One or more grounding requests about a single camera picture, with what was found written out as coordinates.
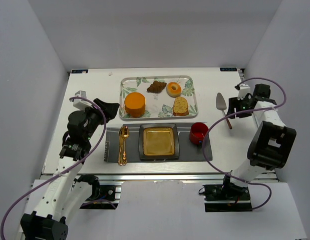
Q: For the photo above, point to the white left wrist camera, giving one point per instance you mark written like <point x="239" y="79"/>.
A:
<point x="80" y="103"/>

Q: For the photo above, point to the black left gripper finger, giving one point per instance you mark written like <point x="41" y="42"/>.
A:
<point x="109" y="115"/>
<point x="109" y="109"/>

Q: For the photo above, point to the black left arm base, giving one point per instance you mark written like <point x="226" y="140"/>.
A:
<point x="103" y="196"/>

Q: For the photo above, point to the black square plate gold centre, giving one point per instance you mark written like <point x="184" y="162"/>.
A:
<point x="158" y="141"/>

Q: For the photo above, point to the blue table label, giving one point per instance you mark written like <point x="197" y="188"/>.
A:
<point x="228" y="69"/>
<point x="79" y="71"/>

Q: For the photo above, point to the yellow loaf cake slice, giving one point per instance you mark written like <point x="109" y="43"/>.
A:
<point x="180" y="107"/>

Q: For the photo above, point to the blue table label left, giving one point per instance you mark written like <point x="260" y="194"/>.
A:
<point x="79" y="71"/>

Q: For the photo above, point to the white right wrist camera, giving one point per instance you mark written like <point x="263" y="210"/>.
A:
<point x="243" y="90"/>

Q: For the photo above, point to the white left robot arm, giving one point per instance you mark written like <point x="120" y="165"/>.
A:
<point x="66" y="192"/>

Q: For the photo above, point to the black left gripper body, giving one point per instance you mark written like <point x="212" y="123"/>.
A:
<point x="100" y="110"/>

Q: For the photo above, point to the brown chocolate bread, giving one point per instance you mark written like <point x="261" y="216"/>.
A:
<point x="156" y="87"/>

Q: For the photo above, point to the blue table label right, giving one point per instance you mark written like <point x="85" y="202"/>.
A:
<point x="228" y="69"/>

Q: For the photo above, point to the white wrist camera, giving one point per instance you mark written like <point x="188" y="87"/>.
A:
<point x="243" y="90"/>
<point x="80" y="103"/>

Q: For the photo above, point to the aluminium table frame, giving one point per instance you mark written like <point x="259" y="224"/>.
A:
<point x="229" y="145"/>

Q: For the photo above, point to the grey striped placemat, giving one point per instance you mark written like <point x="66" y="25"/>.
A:
<point x="189" y="152"/>

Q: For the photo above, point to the red cup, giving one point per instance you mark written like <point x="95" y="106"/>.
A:
<point x="197" y="133"/>

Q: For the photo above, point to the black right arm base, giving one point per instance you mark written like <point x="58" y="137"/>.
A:
<point x="217" y="202"/>

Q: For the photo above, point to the gold fork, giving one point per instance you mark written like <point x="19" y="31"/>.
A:
<point x="120" y="147"/>

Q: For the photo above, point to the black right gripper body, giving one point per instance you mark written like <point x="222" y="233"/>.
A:
<point x="236" y="107"/>

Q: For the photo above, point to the leaf-patterned serving tray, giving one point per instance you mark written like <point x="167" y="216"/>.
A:
<point x="158" y="105"/>

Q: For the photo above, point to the glazed donut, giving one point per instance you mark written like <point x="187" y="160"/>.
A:
<point x="173" y="89"/>

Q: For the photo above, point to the silver cake server wooden handle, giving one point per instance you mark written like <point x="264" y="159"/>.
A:
<point x="220" y="103"/>

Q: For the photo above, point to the round orange cake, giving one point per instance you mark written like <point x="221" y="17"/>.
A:
<point x="135" y="104"/>

